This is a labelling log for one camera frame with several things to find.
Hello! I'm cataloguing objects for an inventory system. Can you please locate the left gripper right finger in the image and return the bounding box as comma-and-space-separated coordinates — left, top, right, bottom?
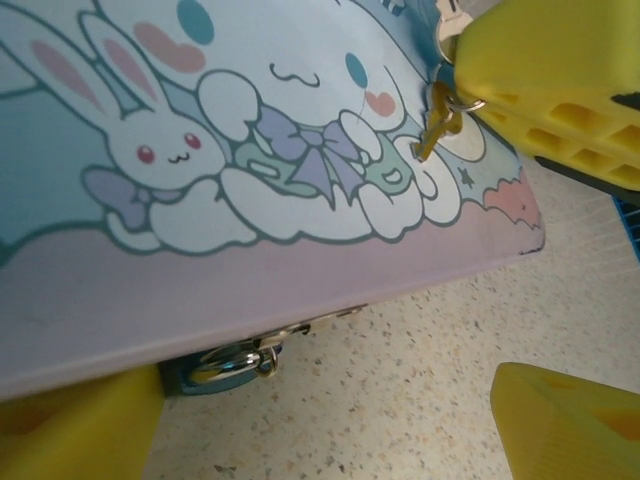
491, 362, 640, 480

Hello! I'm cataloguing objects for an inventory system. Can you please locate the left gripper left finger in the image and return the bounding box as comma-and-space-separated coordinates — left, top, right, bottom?
0, 369, 166, 480

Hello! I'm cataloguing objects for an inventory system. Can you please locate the small silver key ring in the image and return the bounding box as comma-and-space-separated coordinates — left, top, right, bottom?
432, 37, 487, 112

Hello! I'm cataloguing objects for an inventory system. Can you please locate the silver key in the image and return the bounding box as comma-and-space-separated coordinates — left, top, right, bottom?
434, 0, 474, 51

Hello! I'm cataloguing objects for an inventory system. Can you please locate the brass key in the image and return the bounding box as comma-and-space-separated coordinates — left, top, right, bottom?
409, 82, 466, 164

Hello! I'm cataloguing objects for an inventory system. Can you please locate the cartoon print tin box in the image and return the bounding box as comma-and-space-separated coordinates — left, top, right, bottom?
0, 0, 546, 406

